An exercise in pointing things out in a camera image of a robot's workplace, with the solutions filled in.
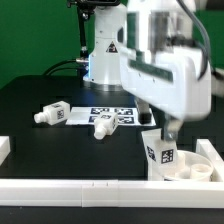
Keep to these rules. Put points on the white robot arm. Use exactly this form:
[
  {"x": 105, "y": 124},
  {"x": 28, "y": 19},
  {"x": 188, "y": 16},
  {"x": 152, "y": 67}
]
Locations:
[{"x": 158, "y": 51}]

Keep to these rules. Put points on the white block left edge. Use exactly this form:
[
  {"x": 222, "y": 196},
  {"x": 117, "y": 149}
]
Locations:
[{"x": 4, "y": 148}]

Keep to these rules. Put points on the white paper marker sheet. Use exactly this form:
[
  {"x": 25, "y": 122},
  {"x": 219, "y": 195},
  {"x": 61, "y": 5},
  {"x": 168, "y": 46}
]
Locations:
[{"x": 86, "y": 115}]

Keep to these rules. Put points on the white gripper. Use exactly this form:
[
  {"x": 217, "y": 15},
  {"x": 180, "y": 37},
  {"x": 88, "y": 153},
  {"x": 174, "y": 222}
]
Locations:
[{"x": 172, "y": 84}]

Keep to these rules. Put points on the white round stool seat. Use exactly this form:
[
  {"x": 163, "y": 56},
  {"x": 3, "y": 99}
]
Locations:
[{"x": 187, "y": 167}]

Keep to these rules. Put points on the white obstacle fence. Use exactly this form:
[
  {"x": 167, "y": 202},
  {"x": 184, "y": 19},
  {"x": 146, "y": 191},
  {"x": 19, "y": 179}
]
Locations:
[{"x": 95, "y": 193}]

